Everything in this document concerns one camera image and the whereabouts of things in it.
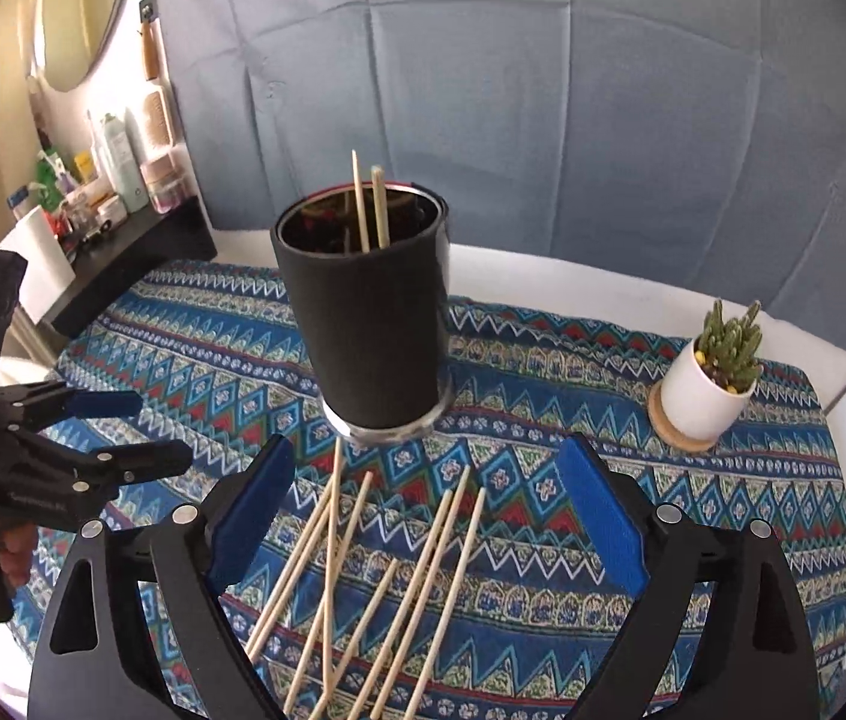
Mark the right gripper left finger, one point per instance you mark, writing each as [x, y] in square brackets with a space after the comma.
[95, 659]

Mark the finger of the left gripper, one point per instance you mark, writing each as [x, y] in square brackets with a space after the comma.
[42, 404]
[117, 464]

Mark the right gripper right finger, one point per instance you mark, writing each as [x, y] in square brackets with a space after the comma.
[754, 658]

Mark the white paper sheet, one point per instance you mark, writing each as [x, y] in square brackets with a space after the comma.
[48, 274]

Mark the green bottle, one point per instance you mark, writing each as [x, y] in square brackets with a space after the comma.
[48, 193]

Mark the black side shelf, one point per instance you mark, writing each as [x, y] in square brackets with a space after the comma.
[107, 269]

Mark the round wooden coaster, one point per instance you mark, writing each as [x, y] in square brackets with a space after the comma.
[661, 423]

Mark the white pot with succulent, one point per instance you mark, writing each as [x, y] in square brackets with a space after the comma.
[714, 376]

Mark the white lotion bottle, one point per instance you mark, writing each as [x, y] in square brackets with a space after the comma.
[124, 168]

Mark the pink glass jar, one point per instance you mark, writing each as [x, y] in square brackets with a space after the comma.
[166, 185]

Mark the blue patterned tablecloth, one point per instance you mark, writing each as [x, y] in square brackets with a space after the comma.
[220, 364]

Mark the black cylindrical utensil holder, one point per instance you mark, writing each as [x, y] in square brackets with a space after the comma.
[375, 323]

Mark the blue-grey padded headboard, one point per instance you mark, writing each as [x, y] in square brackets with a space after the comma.
[701, 143]

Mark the round wall mirror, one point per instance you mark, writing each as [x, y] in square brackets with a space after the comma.
[69, 39]

